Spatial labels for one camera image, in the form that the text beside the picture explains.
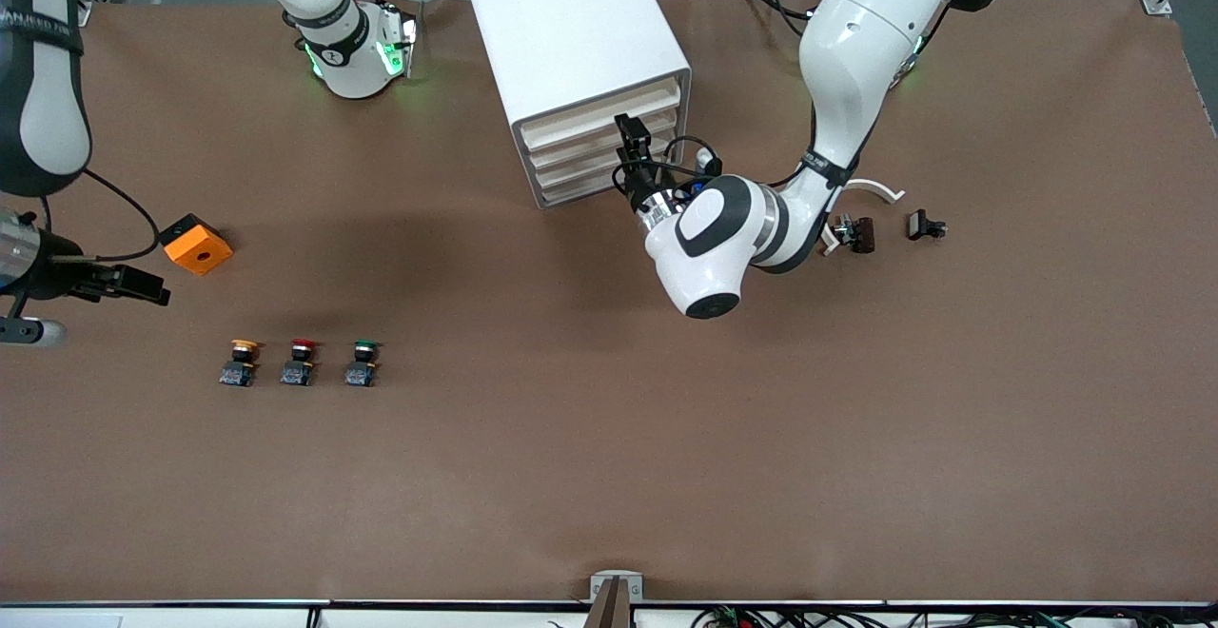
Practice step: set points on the cream cabinet drawer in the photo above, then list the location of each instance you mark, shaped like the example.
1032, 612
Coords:
571, 143
571, 184
571, 164
571, 122

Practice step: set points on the black small contact block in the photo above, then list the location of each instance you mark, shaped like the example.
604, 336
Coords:
921, 225

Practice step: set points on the red push button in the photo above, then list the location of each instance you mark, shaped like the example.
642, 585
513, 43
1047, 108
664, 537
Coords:
299, 364

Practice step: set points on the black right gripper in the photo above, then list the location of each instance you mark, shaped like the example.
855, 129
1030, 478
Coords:
57, 266

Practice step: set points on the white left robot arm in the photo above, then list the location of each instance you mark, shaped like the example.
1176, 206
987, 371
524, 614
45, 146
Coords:
856, 38

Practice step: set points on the white curved plastic piece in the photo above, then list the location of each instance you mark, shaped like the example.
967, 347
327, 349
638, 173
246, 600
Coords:
880, 187

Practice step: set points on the green push button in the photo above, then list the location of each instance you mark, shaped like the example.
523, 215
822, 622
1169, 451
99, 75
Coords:
362, 364

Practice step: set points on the orange black button box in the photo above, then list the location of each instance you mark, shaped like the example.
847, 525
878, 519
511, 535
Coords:
200, 252

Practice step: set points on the brown small connector block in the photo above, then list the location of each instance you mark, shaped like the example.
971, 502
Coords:
861, 233

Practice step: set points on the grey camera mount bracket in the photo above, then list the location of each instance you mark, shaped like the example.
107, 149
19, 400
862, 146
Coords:
617, 587

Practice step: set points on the white drawer cabinet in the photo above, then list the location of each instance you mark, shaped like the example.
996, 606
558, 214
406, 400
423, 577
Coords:
571, 29

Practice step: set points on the yellow push button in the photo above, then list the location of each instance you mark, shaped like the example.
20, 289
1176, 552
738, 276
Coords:
240, 364

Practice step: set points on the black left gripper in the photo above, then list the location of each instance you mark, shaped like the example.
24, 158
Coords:
638, 187

